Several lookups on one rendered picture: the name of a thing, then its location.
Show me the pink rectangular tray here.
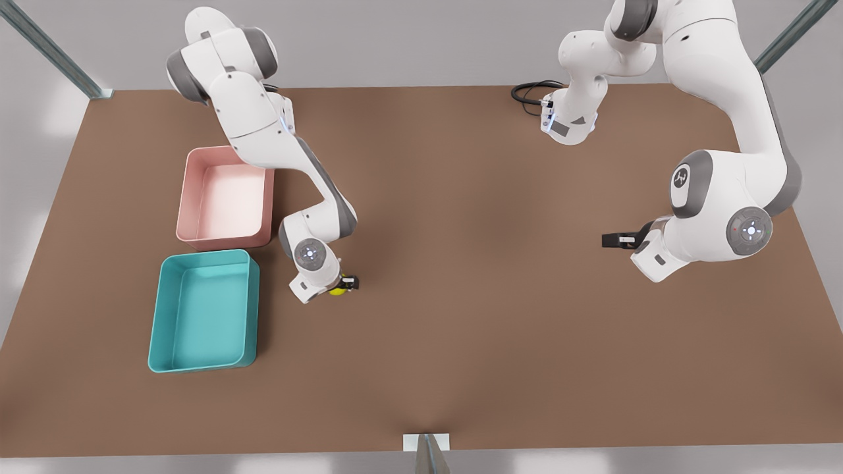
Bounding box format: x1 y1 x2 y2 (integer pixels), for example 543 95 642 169
176 146 275 252

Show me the teal rectangular tray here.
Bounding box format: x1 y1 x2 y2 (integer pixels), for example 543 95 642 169
148 249 260 374

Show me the black cable loop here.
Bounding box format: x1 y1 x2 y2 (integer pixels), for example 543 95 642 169
511 80 567 118

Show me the silver frame post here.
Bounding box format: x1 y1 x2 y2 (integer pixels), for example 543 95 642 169
0 0 114 100
753 0 839 74
403 433 451 474

